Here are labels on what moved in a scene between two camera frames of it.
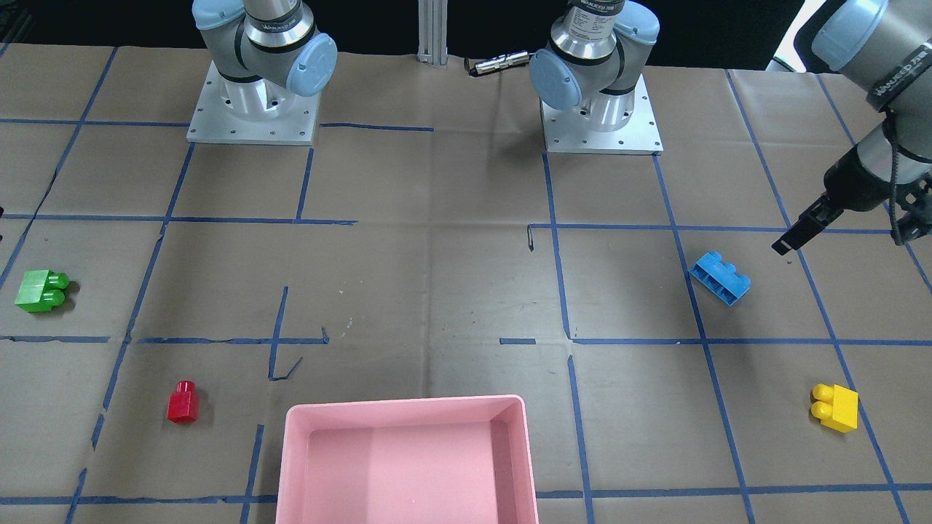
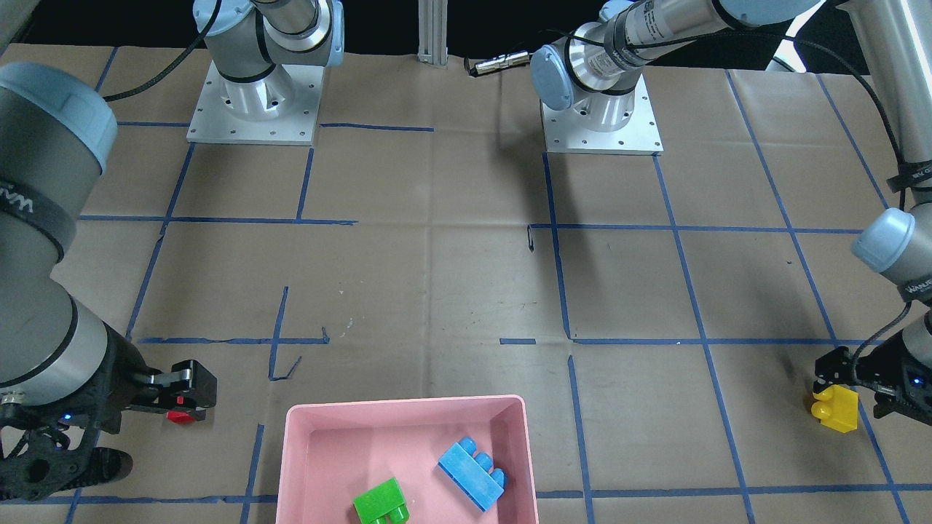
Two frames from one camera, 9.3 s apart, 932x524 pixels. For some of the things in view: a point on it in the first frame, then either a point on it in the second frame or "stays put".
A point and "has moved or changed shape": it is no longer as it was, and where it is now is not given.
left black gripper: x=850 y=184 -> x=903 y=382
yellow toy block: x=836 y=407 stays put
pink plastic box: x=443 y=460 stays put
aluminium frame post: x=433 y=32 stays put
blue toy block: x=720 y=279 -> x=473 y=473
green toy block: x=41 y=290 has moved or changed shape
